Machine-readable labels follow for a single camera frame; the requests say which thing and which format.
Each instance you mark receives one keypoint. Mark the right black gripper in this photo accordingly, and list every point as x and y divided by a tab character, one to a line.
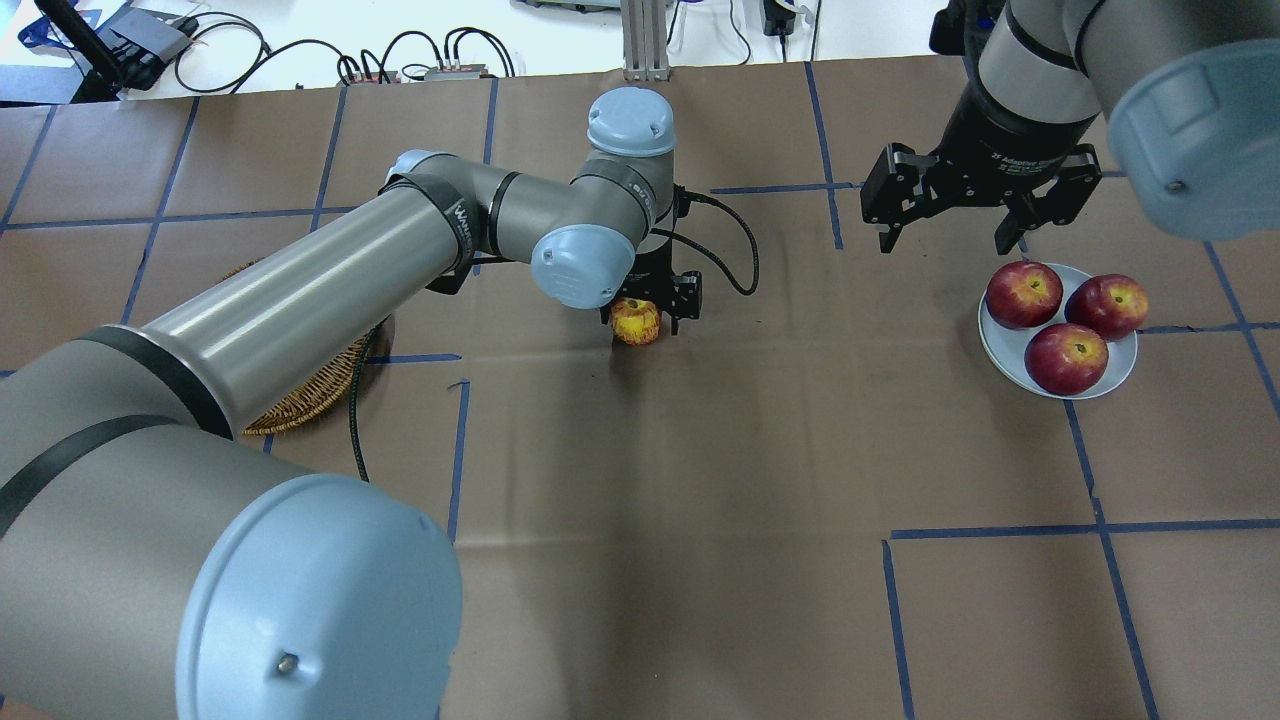
1003	139

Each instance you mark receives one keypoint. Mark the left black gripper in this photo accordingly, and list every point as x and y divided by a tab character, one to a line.
686	294

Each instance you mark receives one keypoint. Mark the yellow red apple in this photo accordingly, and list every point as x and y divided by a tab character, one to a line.
635	322

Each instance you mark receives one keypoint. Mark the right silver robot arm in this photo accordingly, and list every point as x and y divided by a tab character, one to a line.
1188	90

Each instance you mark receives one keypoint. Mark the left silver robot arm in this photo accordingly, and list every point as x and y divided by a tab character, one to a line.
153	568

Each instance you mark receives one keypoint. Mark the red apple on plate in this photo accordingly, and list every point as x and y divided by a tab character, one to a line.
1024	295
1112	305
1066	358

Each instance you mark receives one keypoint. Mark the light blue plate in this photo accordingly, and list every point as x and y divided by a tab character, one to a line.
1005	347

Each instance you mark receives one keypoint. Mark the wicker basket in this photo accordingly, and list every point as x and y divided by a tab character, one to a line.
318	395

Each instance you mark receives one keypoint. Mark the black power adapter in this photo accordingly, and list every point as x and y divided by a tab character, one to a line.
778	18

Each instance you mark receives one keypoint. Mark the black grey hub box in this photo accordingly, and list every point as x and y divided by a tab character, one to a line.
145	43

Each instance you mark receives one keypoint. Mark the aluminium frame post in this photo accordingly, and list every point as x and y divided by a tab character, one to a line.
645	54

